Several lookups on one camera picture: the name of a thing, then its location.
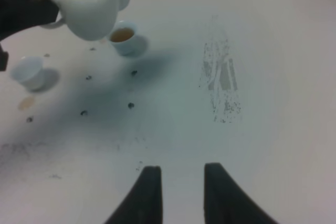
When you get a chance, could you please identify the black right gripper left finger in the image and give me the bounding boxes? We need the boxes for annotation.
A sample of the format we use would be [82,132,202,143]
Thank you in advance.
[106,166,163,224]

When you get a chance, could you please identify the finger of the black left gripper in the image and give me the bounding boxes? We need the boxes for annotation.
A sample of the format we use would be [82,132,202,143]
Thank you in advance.
[1,0,59,40]

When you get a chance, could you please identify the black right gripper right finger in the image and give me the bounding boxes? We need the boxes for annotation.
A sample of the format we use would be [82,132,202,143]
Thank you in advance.
[203,163,276,223]

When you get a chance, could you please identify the pale blue porcelain teapot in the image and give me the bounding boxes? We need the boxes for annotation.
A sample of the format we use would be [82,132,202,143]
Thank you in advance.
[44,0,130,41]

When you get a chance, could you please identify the near pale blue teacup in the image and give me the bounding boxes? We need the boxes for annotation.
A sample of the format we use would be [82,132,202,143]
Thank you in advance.
[10,56,45,91]

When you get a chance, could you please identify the pale blue teacup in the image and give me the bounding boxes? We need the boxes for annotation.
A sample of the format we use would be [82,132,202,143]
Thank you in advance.
[108,20,137,55]
[10,56,45,91]

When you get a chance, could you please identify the far pale blue teacup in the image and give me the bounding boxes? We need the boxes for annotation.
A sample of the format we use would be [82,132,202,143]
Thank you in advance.
[108,20,137,55]

